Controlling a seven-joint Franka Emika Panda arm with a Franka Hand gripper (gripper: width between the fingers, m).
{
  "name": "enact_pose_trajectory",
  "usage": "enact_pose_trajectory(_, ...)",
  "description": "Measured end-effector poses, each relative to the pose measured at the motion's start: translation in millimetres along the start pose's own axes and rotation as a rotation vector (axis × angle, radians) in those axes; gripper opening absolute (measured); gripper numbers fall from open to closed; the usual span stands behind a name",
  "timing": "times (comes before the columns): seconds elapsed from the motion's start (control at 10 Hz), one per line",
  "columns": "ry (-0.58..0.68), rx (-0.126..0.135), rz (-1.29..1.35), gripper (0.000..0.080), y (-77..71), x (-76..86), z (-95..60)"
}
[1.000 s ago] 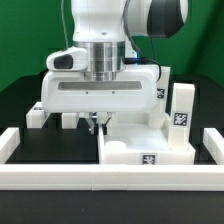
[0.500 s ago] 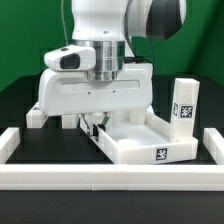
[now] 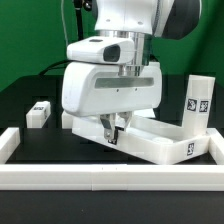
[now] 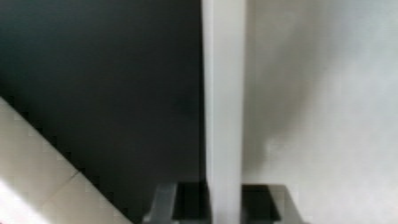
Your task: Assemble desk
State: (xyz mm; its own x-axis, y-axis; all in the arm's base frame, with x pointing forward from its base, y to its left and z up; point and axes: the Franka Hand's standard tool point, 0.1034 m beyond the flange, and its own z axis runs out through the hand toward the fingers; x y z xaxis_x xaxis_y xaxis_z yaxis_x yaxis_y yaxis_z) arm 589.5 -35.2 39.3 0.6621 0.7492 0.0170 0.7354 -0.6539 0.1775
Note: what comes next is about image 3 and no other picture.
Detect white desk top tray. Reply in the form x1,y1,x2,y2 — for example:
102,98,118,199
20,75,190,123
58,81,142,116
61,112,209,165

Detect black camera pole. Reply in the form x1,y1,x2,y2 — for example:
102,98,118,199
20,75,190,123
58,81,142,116
72,0,92,40

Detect white U-shaped fence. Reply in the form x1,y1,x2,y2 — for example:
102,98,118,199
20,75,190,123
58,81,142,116
0,128,224,191

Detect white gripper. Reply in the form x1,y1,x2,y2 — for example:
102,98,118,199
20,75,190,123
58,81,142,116
62,62,162,141

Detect black cable bundle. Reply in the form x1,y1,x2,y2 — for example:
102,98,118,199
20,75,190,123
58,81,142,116
39,59,73,77

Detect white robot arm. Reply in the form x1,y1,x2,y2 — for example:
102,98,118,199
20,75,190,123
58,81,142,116
62,0,202,141

